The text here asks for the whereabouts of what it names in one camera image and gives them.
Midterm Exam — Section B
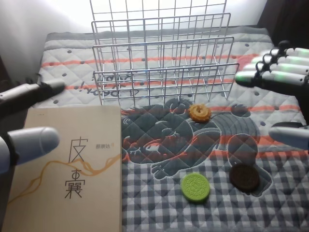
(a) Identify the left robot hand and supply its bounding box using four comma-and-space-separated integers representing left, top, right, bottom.
0, 73, 66, 175

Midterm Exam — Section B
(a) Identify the wire dish rack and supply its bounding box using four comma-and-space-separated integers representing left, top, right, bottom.
89, 0, 240, 107

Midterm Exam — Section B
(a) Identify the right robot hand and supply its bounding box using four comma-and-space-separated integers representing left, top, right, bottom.
235, 41, 309, 151

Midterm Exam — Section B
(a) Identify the yellow flower biscuit toy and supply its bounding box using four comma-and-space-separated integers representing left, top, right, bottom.
188, 103, 212, 123

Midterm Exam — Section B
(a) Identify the brown sandwich cookie toy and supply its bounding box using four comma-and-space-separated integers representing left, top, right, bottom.
229, 163, 261, 193

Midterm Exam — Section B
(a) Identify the cream book with orange line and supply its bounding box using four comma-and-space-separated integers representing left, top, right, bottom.
4, 105, 123, 232

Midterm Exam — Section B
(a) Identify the green sandwich cookie toy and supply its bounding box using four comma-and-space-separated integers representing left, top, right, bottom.
181, 173, 211, 203

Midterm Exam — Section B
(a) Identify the grey quilt with printed bear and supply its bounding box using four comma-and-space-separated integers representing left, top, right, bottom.
36, 27, 309, 232

